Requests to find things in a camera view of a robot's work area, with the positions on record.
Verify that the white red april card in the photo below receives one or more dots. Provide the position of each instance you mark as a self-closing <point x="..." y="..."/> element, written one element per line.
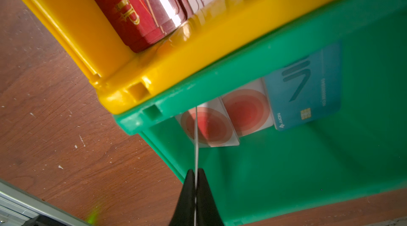
<point x="215" y="128"/>
<point x="248" y="108"/>

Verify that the green plastic bin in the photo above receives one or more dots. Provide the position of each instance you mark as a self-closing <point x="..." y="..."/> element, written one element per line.
<point x="358" y="151"/>

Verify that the yellow plastic bin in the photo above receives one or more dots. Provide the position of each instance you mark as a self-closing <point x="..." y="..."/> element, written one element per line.
<point x="124" y="79"/>

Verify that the red VIP card in bin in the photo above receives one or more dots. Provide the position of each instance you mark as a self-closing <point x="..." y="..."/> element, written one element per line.
<point x="142" y="23"/>

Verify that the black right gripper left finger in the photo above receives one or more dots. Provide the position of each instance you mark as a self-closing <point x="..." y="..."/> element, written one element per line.
<point x="184" y="214"/>

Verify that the teal VIP card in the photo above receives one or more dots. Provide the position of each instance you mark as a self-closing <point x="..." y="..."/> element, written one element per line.
<point x="306" y="90"/>

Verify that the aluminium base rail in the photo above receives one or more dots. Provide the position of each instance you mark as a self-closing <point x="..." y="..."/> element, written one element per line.
<point x="18" y="208"/>

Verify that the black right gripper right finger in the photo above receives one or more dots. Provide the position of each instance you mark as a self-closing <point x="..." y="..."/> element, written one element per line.
<point x="207" y="212"/>

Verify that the white red circles card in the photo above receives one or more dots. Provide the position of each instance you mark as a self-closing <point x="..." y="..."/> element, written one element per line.
<point x="196" y="140"/>

